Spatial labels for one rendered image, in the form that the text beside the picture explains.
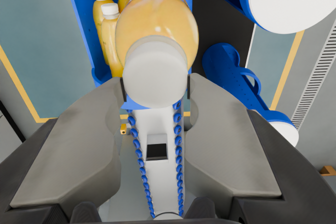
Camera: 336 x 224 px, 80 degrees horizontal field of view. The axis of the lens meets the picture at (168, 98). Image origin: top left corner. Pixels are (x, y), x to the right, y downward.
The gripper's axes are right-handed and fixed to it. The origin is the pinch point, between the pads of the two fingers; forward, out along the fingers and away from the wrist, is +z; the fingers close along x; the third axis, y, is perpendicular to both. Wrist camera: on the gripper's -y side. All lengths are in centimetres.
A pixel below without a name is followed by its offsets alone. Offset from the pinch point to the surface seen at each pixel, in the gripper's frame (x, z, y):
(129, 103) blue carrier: -9.3, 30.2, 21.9
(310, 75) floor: 135, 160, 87
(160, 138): -5, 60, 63
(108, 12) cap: -12.7, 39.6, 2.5
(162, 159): -4, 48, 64
